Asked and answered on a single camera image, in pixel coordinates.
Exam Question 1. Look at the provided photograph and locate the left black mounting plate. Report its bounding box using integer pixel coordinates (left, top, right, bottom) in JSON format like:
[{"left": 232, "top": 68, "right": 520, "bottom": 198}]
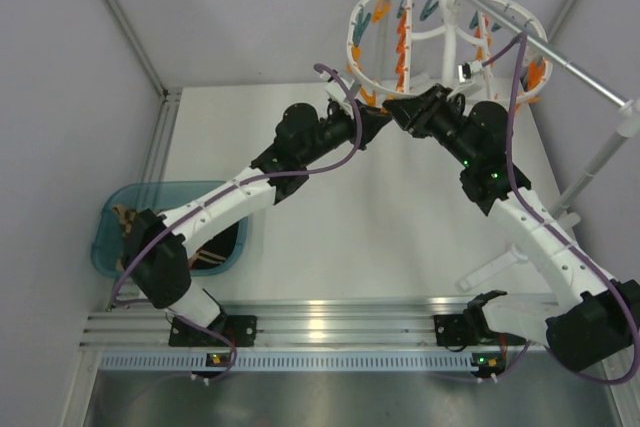
[{"left": 168, "top": 315, "right": 257, "bottom": 348}]

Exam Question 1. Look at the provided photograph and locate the white round clip hanger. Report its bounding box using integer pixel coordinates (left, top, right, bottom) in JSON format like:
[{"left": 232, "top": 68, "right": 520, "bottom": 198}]
[{"left": 342, "top": 0, "right": 554, "bottom": 107}]

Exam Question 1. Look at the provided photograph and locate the silver hanging rail rod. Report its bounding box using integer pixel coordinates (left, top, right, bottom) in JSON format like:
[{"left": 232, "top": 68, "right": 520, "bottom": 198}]
[{"left": 397, "top": 0, "right": 640, "bottom": 118}]

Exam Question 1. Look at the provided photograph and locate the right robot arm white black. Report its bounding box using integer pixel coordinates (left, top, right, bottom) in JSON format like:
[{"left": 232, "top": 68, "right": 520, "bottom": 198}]
[{"left": 383, "top": 84, "right": 639, "bottom": 372}]

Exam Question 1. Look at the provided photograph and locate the brown checkered sock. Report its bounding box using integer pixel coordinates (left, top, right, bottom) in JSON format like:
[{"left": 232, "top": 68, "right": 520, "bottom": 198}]
[{"left": 111, "top": 204, "right": 138, "bottom": 273}]

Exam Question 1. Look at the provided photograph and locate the teal plastic basket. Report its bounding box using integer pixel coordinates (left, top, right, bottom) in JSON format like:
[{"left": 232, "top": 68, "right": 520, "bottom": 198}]
[{"left": 91, "top": 181, "right": 248, "bottom": 279}]

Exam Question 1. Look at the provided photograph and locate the white rack base foot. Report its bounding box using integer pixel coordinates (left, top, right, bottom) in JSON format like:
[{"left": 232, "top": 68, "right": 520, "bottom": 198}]
[{"left": 455, "top": 243, "right": 529, "bottom": 292}]

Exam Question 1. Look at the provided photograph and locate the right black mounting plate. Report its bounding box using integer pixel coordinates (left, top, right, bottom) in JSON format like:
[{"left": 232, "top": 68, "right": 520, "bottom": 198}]
[{"left": 433, "top": 314, "right": 479, "bottom": 352}]

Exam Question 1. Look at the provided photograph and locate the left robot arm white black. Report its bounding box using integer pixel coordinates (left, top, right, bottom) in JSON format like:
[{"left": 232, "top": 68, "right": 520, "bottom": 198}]
[{"left": 123, "top": 101, "right": 391, "bottom": 344}]

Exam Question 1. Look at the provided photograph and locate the black mounting plate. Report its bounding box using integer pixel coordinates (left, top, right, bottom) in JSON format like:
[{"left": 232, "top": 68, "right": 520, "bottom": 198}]
[
  {"left": 433, "top": 314, "right": 479, "bottom": 352},
  {"left": 168, "top": 315, "right": 257, "bottom": 348}
]

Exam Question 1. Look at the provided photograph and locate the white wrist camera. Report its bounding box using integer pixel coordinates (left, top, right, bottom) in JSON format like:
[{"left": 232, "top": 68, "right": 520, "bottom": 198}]
[
  {"left": 448, "top": 60, "right": 487, "bottom": 99},
  {"left": 321, "top": 73, "right": 353, "bottom": 116}
]

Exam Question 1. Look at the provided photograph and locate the black striped sock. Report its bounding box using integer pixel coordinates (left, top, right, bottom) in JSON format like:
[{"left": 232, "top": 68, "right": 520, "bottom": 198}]
[{"left": 189, "top": 223, "right": 239, "bottom": 270}]

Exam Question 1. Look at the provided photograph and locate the orange clothes peg left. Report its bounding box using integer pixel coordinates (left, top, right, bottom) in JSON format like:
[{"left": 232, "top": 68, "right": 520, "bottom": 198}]
[{"left": 360, "top": 88, "right": 376, "bottom": 106}]

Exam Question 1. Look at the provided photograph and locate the aluminium rail frame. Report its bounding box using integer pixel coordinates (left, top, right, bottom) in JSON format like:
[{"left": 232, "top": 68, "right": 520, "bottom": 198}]
[{"left": 81, "top": 83, "right": 559, "bottom": 350}]

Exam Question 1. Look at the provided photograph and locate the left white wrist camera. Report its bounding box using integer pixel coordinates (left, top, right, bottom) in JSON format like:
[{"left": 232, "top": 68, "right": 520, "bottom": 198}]
[{"left": 321, "top": 73, "right": 353, "bottom": 116}]

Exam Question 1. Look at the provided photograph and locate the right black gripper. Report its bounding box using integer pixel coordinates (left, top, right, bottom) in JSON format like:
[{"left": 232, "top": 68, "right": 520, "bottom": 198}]
[{"left": 383, "top": 84, "right": 478, "bottom": 168}]

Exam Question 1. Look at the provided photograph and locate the perforated grey cable duct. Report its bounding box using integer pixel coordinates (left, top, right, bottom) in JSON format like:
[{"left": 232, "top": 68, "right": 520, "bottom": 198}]
[{"left": 99, "top": 351, "right": 504, "bottom": 373}]

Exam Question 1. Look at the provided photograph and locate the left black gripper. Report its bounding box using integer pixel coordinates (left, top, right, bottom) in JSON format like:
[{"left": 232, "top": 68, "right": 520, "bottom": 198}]
[{"left": 300, "top": 99, "right": 391, "bottom": 166}]

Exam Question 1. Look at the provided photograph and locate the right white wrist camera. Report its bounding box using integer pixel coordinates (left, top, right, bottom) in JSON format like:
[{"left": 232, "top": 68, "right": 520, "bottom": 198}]
[{"left": 448, "top": 60, "right": 487, "bottom": 99}]

